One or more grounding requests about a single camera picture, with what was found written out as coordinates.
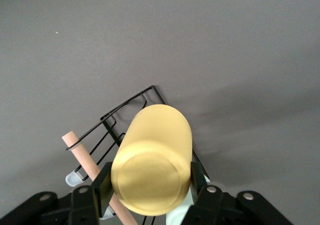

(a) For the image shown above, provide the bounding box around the yellow plastic cup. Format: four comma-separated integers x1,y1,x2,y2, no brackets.
110,104,194,217

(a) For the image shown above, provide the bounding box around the black wire cup holder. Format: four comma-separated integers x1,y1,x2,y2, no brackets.
60,85,211,225

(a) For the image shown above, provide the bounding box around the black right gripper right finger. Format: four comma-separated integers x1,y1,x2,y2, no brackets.
181,160,224,225

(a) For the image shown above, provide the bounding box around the pale green plastic cup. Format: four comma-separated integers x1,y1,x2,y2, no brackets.
165,174,211,225

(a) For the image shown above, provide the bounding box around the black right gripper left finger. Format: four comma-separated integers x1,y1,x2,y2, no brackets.
70,160,113,225

